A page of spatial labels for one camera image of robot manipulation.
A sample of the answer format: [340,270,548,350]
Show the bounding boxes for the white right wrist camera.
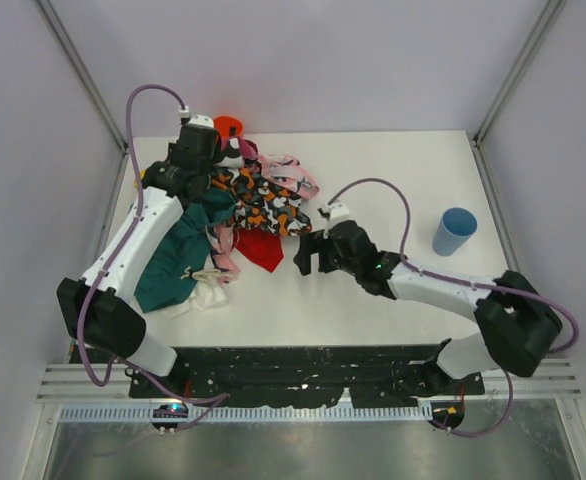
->
[318,200,350,239]

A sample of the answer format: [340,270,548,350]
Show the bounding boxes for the pink camouflage garment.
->
[207,136,262,287]

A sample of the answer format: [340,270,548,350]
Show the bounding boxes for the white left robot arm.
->
[57,115,220,377]

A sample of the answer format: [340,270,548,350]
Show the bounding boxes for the white cloth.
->
[159,268,227,319]

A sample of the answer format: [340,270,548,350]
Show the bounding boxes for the light pink patterned cloth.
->
[258,155,320,200]

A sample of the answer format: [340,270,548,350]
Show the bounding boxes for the aluminium frame post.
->
[33,0,128,153]
[472,0,569,149]

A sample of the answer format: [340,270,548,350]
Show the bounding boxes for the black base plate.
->
[67,344,549,409]

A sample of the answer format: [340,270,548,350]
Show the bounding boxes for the red cloth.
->
[235,229,284,273]

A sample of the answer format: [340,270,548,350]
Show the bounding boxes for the white slotted cable duct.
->
[59,402,433,423]

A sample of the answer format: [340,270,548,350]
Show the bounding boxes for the orange plastic cup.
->
[214,115,244,138]

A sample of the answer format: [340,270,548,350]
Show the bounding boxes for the orange black camouflage cloth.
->
[211,168,312,236]

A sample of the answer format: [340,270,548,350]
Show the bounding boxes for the right aluminium frame post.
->
[472,0,569,149]

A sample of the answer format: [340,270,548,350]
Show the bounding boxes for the left aluminium frame post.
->
[33,0,128,153]

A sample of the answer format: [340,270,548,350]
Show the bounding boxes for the blue plastic cup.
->
[432,207,478,257]

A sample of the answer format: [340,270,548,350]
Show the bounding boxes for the yellow lemon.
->
[133,169,146,191]

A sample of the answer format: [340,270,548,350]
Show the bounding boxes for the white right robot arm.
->
[294,220,562,391]

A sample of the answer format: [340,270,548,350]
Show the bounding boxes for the teal green shorts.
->
[135,188,237,313]

